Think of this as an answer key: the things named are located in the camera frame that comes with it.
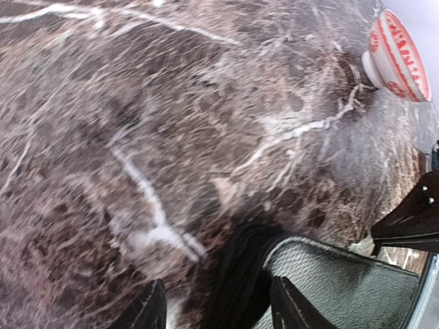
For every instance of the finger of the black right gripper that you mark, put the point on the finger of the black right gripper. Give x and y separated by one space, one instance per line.
414 222

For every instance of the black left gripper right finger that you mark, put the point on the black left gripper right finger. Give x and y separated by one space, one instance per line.
292 310

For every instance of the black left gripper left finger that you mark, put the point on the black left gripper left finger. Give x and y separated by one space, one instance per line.
148 310

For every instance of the black zippered tool case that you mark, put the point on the black zippered tool case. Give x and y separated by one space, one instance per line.
349 290

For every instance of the red patterned white bowl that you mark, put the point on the red patterned white bowl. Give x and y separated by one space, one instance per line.
393 62

